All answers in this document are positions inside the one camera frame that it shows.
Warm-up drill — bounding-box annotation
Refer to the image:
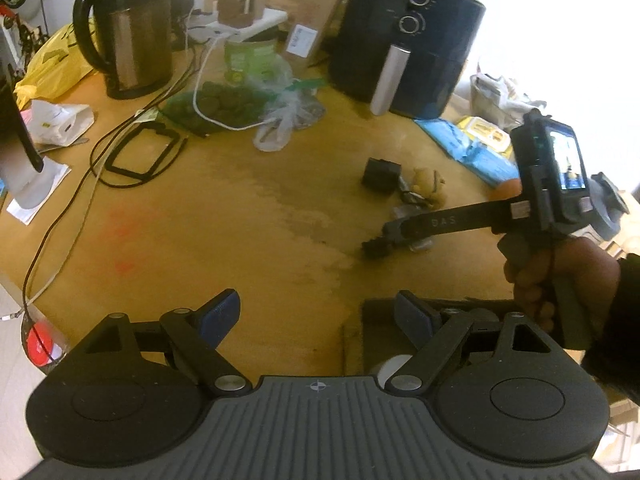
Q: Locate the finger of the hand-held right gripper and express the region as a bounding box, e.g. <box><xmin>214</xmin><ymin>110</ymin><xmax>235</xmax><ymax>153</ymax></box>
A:
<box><xmin>380</xmin><ymin>199</ymin><xmax>523</xmax><ymax>251</ymax></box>

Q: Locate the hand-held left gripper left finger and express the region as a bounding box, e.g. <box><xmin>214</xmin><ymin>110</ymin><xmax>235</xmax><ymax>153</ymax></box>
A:
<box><xmin>89</xmin><ymin>288</ymin><xmax>253</xmax><ymax>395</ymax></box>

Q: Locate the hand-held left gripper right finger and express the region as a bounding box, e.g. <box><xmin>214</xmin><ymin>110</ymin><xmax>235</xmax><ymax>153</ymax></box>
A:
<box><xmin>385</xmin><ymin>290</ymin><xmax>551</xmax><ymax>393</ymax></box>

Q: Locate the yellow plush toy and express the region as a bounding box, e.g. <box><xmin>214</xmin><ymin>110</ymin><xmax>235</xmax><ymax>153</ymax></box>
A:
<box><xmin>404</xmin><ymin>167</ymin><xmax>449</xmax><ymax>209</ymax></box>

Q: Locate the silver wrapper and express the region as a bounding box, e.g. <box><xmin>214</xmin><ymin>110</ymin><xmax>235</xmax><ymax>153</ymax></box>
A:
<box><xmin>392</xmin><ymin>187</ymin><xmax>436</xmax><ymax>253</ymax></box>

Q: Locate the white plastic bottle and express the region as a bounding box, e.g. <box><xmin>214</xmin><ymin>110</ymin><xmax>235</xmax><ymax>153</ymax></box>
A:
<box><xmin>377</xmin><ymin>355</ymin><xmax>417</xmax><ymax>391</ymax></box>

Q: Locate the small black knob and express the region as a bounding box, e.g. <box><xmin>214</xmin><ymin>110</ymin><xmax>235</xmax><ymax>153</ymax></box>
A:
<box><xmin>361</xmin><ymin>236</ymin><xmax>396</xmax><ymax>261</ymax></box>

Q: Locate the black plastic block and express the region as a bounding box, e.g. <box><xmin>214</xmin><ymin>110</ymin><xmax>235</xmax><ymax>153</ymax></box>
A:
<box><xmin>362</xmin><ymin>157</ymin><xmax>402</xmax><ymax>192</ymax></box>

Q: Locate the person's right forearm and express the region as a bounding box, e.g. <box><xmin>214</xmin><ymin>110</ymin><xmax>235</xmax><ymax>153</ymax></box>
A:
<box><xmin>580</xmin><ymin>252</ymin><xmax>640</xmax><ymax>406</ymax></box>

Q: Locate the person's right hand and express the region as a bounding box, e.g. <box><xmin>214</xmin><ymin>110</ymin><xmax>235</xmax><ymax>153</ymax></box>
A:
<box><xmin>504</xmin><ymin>237</ymin><xmax>621</xmax><ymax>333</ymax></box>

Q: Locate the orange fruit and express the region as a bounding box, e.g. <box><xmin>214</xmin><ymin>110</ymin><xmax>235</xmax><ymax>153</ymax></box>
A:
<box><xmin>487</xmin><ymin>179</ymin><xmax>524</xmax><ymax>204</ymax></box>

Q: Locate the blue packet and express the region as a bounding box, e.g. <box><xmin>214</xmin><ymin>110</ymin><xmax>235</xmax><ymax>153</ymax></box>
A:
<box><xmin>415</xmin><ymin>119</ymin><xmax>521</xmax><ymax>186</ymax></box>

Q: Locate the yellow wipes pack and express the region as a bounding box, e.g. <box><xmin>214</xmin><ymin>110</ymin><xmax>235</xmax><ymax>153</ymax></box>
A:
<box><xmin>457</xmin><ymin>116</ymin><xmax>514</xmax><ymax>154</ymax></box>

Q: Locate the glass bowl with utensils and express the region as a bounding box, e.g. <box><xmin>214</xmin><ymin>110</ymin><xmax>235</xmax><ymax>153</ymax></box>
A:
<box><xmin>470</xmin><ymin>72</ymin><xmax>548</xmax><ymax>128</ymax></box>

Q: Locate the black air fryer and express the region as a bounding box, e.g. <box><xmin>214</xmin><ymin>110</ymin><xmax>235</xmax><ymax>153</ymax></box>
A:
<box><xmin>327</xmin><ymin>0</ymin><xmax>487</xmax><ymax>120</ymax></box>

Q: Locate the red round object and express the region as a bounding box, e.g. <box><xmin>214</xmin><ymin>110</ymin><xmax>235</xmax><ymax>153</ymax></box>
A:
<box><xmin>22</xmin><ymin>317</ymin><xmax>67</xmax><ymax>368</ymax></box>

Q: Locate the small clear plastic bag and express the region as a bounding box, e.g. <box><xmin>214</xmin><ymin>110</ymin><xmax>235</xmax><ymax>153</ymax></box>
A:
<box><xmin>252</xmin><ymin>67</ymin><xmax>327</xmax><ymax>153</ymax></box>

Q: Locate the bag of green pieces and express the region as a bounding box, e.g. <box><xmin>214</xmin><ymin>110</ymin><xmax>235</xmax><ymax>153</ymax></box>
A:
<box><xmin>164</xmin><ymin>81</ymin><xmax>267</xmax><ymax>132</ymax></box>

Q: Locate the white paper sheet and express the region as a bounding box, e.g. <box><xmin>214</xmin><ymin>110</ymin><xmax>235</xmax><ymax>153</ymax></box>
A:
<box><xmin>5</xmin><ymin>162</ymin><xmax>73</xmax><ymax>226</ymax></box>

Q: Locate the silver monitor stand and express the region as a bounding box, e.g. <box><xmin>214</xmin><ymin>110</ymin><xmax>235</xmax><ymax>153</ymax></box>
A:
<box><xmin>0</xmin><ymin>30</ymin><xmax>57</xmax><ymax>211</ymax></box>

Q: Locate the white paper bag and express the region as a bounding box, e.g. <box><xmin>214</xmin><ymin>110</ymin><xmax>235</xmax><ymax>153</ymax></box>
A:
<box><xmin>22</xmin><ymin>100</ymin><xmax>95</xmax><ymax>148</ymax></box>

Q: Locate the tall cardboard box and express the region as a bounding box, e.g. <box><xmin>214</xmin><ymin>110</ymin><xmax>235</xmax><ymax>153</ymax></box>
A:
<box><xmin>285</xmin><ymin>0</ymin><xmax>362</xmax><ymax>67</ymax></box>

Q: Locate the white power strip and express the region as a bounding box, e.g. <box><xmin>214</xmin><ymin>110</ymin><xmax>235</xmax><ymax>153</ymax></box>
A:
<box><xmin>187</xmin><ymin>7</ymin><xmax>289</xmax><ymax>44</ymax></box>

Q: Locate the steel electric kettle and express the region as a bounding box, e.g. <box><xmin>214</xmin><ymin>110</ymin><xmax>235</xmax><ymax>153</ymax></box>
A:
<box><xmin>73</xmin><ymin>0</ymin><xmax>173</xmax><ymax>101</ymax></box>

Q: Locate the yellow plastic bag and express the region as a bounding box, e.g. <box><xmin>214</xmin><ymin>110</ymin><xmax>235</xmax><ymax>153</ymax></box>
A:
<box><xmin>14</xmin><ymin>22</ymin><xmax>96</xmax><ymax>111</ymax></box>

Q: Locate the black power adapter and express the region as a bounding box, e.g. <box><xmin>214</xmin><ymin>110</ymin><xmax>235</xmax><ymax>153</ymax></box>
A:
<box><xmin>171</xmin><ymin>0</ymin><xmax>195</xmax><ymax>52</ymax></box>

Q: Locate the black rectangular frame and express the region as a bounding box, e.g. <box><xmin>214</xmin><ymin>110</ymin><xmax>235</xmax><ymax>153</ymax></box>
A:
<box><xmin>101</xmin><ymin>122</ymin><xmax>189</xmax><ymax>184</ymax></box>

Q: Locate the black cable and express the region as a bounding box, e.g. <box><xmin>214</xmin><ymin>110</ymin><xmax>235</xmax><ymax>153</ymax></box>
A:
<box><xmin>20</xmin><ymin>110</ymin><xmax>151</xmax><ymax>311</ymax></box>

